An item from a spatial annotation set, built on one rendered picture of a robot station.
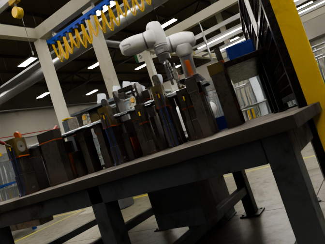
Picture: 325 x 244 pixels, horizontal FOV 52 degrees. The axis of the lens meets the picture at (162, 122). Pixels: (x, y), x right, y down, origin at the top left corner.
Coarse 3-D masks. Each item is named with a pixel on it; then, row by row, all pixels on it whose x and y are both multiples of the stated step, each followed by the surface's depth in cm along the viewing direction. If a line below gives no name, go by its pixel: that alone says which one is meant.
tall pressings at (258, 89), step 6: (252, 78) 806; (258, 78) 828; (252, 84) 806; (258, 84) 798; (258, 90) 799; (258, 96) 799; (264, 96) 821; (264, 102) 792; (264, 108) 792; (264, 114) 793
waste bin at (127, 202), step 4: (104, 164) 497; (120, 200) 497; (124, 200) 499; (128, 200) 503; (132, 200) 510; (120, 204) 497; (124, 204) 498; (128, 204) 501; (132, 204) 508; (120, 208) 496; (124, 208) 498
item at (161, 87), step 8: (152, 88) 179; (160, 88) 178; (160, 96) 178; (160, 104) 178; (168, 104) 183; (160, 112) 179; (168, 112) 179; (168, 120) 178; (168, 128) 178; (176, 128) 182; (168, 136) 178; (176, 136) 177; (176, 144) 176
